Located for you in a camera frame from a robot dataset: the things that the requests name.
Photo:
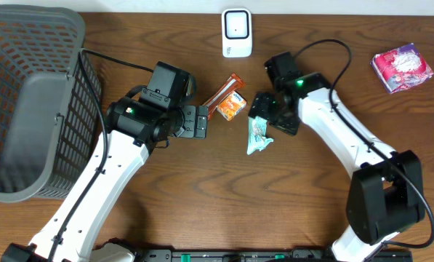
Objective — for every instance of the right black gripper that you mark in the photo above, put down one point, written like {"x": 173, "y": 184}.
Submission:
{"x": 260, "y": 107}

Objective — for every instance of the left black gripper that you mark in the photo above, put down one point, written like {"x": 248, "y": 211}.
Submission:
{"x": 198, "y": 121}

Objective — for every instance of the teal packet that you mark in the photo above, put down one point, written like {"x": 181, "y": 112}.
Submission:
{"x": 257, "y": 138}

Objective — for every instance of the small orange tissue pack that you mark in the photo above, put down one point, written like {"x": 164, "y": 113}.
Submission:
{"x": 231, "y": 105}

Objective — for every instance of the orange red snack bar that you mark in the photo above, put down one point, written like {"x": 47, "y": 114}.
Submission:
{"x": 233, "y": 83}

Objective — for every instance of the purple red snack bag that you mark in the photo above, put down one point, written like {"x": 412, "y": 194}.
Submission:
{"x": 401, "y": 68}

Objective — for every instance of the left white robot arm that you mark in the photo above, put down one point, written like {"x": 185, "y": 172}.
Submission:
{"x": 136, "y": 129}

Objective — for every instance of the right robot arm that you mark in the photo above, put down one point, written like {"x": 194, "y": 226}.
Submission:
{"x": 386, "y": 187}

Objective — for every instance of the grey plastic shopping basket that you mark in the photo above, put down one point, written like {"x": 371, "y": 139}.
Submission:
{"x": 48, "y": 91}

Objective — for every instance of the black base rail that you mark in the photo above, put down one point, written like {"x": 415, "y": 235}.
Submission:
{"x": 275, "y": 255}

